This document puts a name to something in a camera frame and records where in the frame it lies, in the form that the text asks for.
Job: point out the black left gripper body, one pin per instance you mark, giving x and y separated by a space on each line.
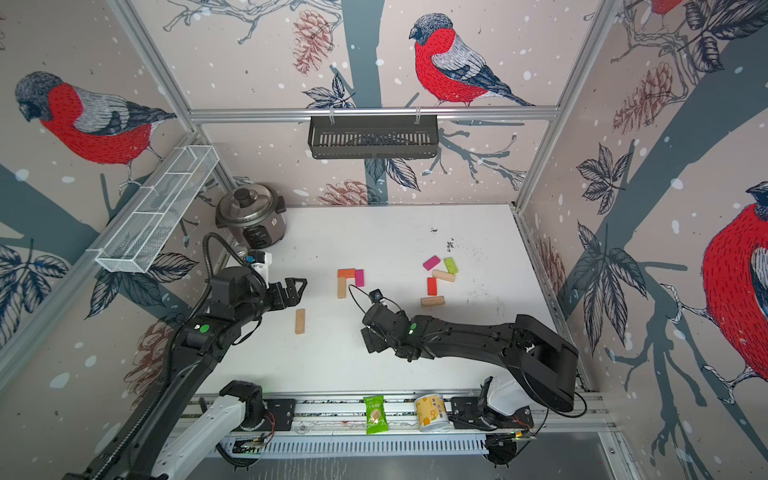
261 301

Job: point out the green snack packet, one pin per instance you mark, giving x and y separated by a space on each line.
376 420

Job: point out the orange block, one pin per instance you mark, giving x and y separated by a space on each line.
346 273

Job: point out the yellow cup on rail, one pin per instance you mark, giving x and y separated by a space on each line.
431 413

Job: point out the white wire basket shelf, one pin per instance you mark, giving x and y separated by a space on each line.
162 203

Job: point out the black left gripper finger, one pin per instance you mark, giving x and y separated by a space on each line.
294 284
292 298

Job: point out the black hanging metal basket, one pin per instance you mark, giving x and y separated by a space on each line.
373 137

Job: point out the lower wooden cylinder block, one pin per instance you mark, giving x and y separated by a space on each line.
432 301

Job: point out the red block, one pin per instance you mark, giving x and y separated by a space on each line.
432 289

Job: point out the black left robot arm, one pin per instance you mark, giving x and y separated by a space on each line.
144 448

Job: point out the silver rice cooker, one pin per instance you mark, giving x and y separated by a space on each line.
254 215

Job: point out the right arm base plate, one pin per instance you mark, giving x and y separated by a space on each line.
467 414

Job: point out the long wooden block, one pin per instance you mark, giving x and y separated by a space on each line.
341 288
300 321

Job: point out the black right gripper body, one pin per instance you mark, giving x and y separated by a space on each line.
377 342

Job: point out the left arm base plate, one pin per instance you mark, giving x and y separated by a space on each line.
283 410

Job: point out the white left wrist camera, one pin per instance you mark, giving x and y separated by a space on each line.
259 262

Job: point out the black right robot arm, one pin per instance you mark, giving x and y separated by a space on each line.
542 365

